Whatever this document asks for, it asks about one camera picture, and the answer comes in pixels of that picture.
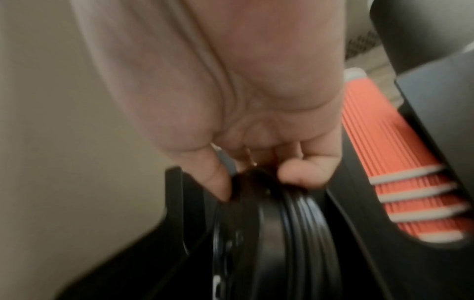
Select person's right hand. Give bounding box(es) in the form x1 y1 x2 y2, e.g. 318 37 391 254
70 0 375 202

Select stack of black lids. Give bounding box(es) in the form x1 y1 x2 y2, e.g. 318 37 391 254
211 167 344 300

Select black cup holder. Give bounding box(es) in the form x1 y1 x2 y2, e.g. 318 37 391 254
55 54 474 300

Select stack of red paper cups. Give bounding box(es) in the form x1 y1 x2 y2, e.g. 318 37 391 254
341 67 474 245

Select stack of black paper cups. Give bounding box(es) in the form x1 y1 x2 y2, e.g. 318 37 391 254
369 0 474 74

